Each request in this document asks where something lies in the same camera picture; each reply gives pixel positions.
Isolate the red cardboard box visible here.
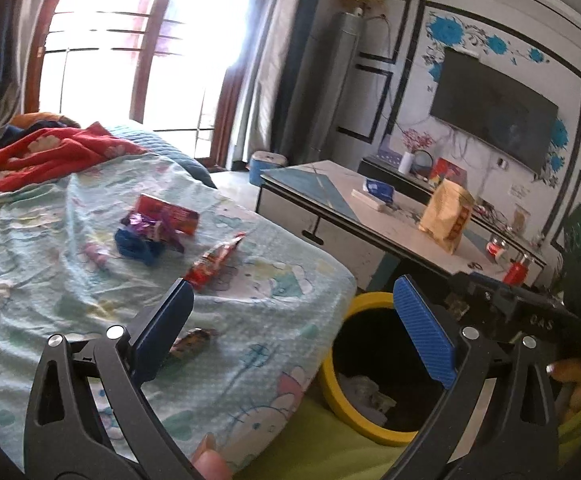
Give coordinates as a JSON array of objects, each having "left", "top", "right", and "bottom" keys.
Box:
[{"left": 134, "top": 194, "right": 200, "bottom": 236}]

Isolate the blue plastic bag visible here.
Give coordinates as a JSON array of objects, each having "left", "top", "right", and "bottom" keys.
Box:
[{"left": 115, "top": 227, "right": 164, "bottom": 267}]

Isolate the marble top coffee table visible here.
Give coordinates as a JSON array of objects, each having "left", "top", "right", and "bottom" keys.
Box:
[{"left": 255, "top": 160, "right": 546, "bottom": 306}]

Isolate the red gift box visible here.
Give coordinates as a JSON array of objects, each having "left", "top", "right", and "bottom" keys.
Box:
[{"left": 431, "top": 156, "right": 469, "bottom": 186}]

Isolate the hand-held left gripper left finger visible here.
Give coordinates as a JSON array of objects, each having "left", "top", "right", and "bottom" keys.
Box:
[{"left": 23, "top": 277, "right": 196, "bottom": 480}]

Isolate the dark brown snack wrapper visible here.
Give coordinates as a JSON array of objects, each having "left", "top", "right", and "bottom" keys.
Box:
[{"left": 169, "top": 327, "right": 220, "bottom": 361}]

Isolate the yellow-green cloth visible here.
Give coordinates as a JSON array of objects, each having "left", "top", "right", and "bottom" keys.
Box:
[{"left": 230, "top": 395, "right": 581, "bottom": 480}]

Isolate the yellow paper bag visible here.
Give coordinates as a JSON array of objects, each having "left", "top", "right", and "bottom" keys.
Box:
[{"left": 418, "top": 178, "right": 475, "bottom": 255}]

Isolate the dark basket with round handle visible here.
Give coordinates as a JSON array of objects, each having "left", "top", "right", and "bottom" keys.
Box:
[{"left": 413, "top": 149, "right": 434, "bottom": 180}]

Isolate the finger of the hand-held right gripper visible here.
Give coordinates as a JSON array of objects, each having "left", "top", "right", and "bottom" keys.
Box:
[{"left": 445, "top": 271, "right": 517, "bottom": 323}]

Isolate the brown framed glass door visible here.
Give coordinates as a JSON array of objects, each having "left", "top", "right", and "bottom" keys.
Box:
[{"left": 23, "top": 0, "right": 266, "bottom": 168}]

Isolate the red printed blanket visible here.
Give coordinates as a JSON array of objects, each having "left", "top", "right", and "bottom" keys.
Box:
[{"left": 0, "top": 125, "right": 146, "bottom": 191}]

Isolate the red snack packet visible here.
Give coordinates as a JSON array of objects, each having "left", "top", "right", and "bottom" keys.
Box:
[{"left": 184, "top": 231, "right": 248, "bottom": 292}]

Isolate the grey standing air conditioner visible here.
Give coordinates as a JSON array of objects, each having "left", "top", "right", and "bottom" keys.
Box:
[{"left": 283, "top": 7, "right": 364, "bottom": 166}]

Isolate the black wall television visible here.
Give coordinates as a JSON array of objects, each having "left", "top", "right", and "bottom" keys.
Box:
[{"left": 429, "top": 47, "right": 560, "bottom": 176}]

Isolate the purple foil wrapper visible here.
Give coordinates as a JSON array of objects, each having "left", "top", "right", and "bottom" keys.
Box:
[{"left": 122, "top": 211, "right": 184, "bottom": 253}]

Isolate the blue packet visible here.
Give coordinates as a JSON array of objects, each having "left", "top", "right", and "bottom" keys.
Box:
[{"left": 364, "top": 178, "right": 395, "bottom": 200}]

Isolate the light green cartoon bedsheet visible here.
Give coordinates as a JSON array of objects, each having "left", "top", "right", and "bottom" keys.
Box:
[{"left": 0, "top": 152, "right": 356, "bottom": 480}]

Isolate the person's right hand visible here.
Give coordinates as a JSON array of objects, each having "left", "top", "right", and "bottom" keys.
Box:
[{"left": 545, "top": 357, "right": 581, "bottom": 423}]

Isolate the person's left hand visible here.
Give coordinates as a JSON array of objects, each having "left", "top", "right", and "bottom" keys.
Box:
[{"left": 192, "top": 434, "right": 234, "bottom": 480}]

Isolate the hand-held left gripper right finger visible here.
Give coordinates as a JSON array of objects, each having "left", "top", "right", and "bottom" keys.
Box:
[{"left": 392, "top": 274, "right": 559, "bottom": 480}]

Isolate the black television cabinet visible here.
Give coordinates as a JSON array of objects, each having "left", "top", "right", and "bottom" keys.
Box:
[{"left": 361, "top": 155, "right": 561, "bottom": 281}]

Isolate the glass jar with red label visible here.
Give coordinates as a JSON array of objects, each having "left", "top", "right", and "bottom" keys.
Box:
[{"left": 485, "top": 237, "right": 509, "bottom": 261}]

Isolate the blue can with white lid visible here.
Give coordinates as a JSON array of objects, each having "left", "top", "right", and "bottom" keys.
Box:
[{"left": 250, "top": 151, "right": 288, "bottom": 181}]

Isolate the blue quilted mattress pad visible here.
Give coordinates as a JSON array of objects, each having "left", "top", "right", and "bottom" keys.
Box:
[{"left": 108, "top": 122, "right": 218, "bottom": 190}]

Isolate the small pink wrapper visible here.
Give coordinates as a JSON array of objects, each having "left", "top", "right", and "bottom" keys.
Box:
[{"left": 84, "top": 242, "right": 110, "bottom": 267}]

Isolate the dark and beige curtain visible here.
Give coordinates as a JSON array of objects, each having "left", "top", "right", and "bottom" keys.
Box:
[{"left": 0, "top": 0, "right": 66, "bottom": 116}]

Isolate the white vase with red flowers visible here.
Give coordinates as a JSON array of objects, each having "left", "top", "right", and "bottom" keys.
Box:
[{"left": 399, "top": 129, "right": 434, "bottom": 175}]

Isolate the yellow rimmed black bin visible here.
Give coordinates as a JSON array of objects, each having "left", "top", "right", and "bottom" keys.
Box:
[{"left": 319, "top": 291, "right": 476, "bottom": 447}]

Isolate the beige and blue curtain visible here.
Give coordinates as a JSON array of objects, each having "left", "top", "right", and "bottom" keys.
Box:
[{"left": 230, "top": 0, "right": 331, "bottom": 171}]

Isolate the red bottle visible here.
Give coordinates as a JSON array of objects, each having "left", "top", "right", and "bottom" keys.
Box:
[{"left": 503, "top": 252, "right": 534, "bottom": 286}]

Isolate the orange pillow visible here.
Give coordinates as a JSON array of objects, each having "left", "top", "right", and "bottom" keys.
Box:
[{"left": 10, "top": 112, "right": 81, "bottom": 132}]

